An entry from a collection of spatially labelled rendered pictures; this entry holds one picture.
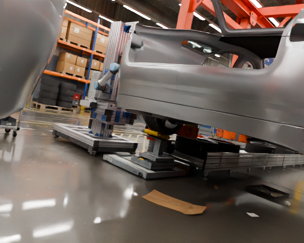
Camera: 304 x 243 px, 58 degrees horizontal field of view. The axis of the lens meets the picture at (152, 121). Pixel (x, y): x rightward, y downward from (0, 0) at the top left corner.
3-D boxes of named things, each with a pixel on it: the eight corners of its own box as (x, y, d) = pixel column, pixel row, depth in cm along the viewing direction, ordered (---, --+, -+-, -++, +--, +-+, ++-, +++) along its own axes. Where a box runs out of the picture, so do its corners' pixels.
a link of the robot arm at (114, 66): (102, 92, 400) (124, 69, 370) (93, 90, 389) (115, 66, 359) (100, 86, 405) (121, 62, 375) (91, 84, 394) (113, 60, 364)
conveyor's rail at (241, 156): (205, 168, 372) (208, 152, 371) (201, 167, 376) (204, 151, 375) (268, 164, 556) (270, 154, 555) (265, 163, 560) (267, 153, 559)
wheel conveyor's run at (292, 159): (281, 170, 634) (285, 154, 632) (246, 160, 691) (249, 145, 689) (331, 164, 1142) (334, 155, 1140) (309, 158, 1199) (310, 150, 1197)
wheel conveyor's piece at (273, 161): (266, 172, 558) (269, 154, 556) (227, 160, 615) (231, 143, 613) (281, 170, 632) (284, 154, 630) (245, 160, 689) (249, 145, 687)
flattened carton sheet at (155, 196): (198, 219, 229) (199, 215, 229) (140, 198, 251) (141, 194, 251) (206, 209, 257) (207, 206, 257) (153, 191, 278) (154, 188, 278)
